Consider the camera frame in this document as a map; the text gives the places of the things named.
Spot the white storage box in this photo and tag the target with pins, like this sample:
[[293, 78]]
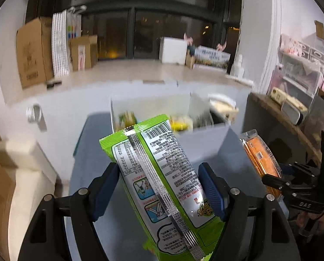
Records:
[[198, 126]]

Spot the white tape roll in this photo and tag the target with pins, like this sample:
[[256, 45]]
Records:
[[34, 113]]

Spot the green white snack bag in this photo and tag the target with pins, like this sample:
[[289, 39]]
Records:
[[164, 190]]

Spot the white foam box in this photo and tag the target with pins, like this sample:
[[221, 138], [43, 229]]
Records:
[[172, 51]]

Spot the dotted white paper bag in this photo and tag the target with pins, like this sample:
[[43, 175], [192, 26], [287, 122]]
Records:
[[66, 25]]

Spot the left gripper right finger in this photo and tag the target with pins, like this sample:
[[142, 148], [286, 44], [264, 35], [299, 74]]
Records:
[[271, 235]]

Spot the cream sofa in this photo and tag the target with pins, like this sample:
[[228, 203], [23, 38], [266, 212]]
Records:
[[34, 177]]

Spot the tall cardboard box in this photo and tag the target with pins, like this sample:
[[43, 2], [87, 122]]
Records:
[[34, 52]]

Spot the orange cake clear packet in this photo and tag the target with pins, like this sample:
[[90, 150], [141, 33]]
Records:
[[260, 155]]

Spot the yellow snack bag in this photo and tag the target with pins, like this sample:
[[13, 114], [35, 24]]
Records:
[[181, 123]]

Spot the person right hand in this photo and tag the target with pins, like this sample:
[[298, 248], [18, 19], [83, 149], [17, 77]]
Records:
[[310, 223]]

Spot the black scissors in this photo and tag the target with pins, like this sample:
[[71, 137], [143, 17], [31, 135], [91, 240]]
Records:
[[52, 84]]

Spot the blue grey table cloth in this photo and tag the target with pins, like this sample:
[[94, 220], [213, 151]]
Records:
[[135, 225]]

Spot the landscape printed long box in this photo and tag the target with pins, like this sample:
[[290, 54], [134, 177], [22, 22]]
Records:
[[211, 59]]

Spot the small open cardboard box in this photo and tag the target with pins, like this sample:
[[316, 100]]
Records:
[[84, 52]]

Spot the yellow tissue pack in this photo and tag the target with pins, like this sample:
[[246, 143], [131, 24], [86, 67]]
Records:
[[225, 106]]

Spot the wooden side table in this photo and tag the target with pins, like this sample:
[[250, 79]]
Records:
[[274, 110]]

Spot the clear drawer organizer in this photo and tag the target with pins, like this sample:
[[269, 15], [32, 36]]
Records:
[[300, 70]]

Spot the white spray bottle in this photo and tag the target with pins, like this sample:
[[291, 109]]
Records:
[[237, 70]]

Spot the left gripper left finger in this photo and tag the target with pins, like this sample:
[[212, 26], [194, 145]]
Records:
[[46, 238]]

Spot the green pea snack packet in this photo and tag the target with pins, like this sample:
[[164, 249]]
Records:
[[126, 119]]

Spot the grey desk clock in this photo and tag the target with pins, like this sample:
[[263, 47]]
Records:
[[292, 113]]

